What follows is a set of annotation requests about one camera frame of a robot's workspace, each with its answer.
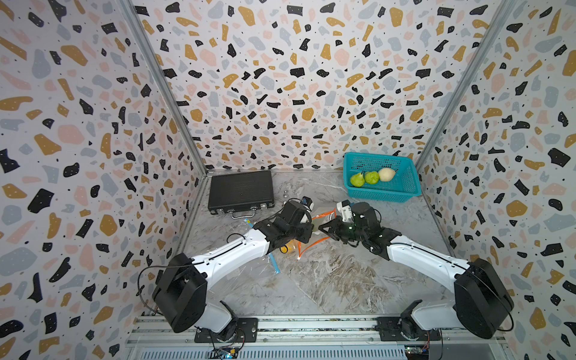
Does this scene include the green apple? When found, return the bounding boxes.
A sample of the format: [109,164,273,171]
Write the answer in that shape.
[364,171,380,185]

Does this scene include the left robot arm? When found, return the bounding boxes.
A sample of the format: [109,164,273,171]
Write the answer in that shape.
[152,196,314,341]

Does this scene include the black briefcase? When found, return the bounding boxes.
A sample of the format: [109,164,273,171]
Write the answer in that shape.
[207,170,275,218]

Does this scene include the teal plastic basket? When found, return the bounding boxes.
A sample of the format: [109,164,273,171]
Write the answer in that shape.
[343,152,422,203]

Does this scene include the green pear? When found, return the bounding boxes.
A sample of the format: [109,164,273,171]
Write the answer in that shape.
[349,172,365,188]

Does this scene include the beige round fruit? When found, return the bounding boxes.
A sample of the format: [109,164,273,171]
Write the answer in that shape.
[378,167,396,182]

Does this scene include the clear red zip-top bag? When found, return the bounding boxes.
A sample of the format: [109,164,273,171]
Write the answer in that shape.
[280,208,338,263]

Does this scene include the green circuit board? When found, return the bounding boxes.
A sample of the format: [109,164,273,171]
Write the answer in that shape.
[208,347,240,360]

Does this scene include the orange fruit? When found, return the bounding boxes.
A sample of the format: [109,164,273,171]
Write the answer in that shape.
[280,240,298,254]

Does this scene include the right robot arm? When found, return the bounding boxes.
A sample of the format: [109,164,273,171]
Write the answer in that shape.
[318,201,514,341]

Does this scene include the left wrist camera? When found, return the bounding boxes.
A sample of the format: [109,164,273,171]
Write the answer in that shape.
[299,196,314,212]

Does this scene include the clear blue zip-top bag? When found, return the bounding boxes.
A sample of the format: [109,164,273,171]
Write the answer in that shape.
[242,217,282,275]

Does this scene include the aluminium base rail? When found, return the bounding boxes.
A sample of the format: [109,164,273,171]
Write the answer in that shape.
[123,315,511,359]

